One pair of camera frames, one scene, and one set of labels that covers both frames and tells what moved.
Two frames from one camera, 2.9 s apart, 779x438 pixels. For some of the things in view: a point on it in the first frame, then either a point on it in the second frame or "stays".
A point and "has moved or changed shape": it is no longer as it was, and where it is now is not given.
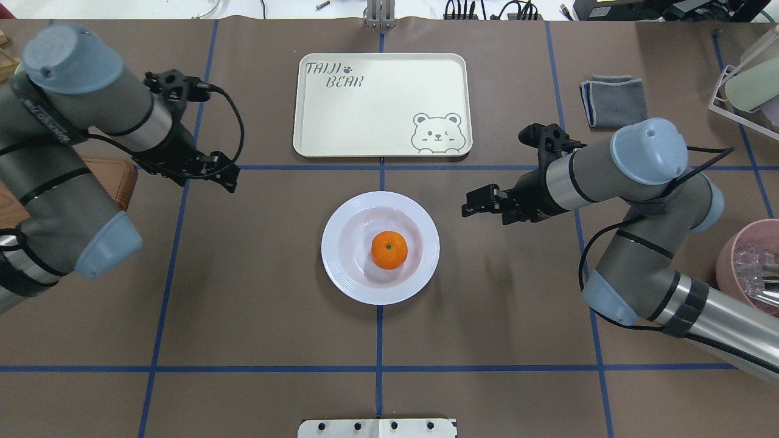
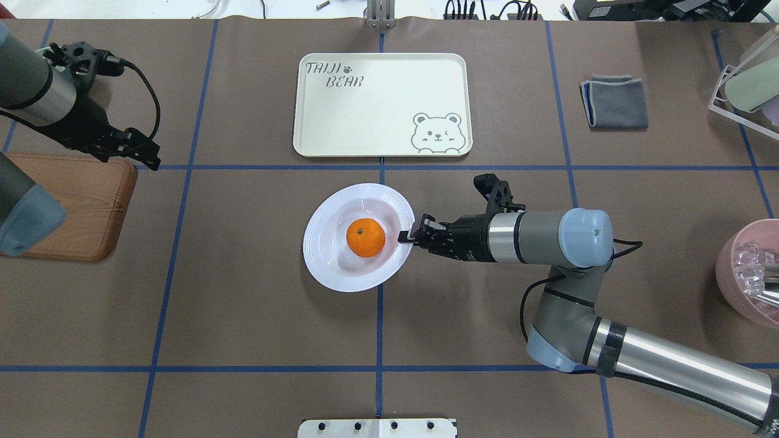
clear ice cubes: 748,261 stays
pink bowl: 764,233 stays
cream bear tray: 382,105 stays
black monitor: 705,11 stays
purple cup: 771,109 stays
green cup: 754,85 stays
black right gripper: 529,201 to 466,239
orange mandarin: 389,250 to 366,237
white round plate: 347,243 has moved or changed shape
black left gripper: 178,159 to 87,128
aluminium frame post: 380,14 stays
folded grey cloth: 610,101 stays
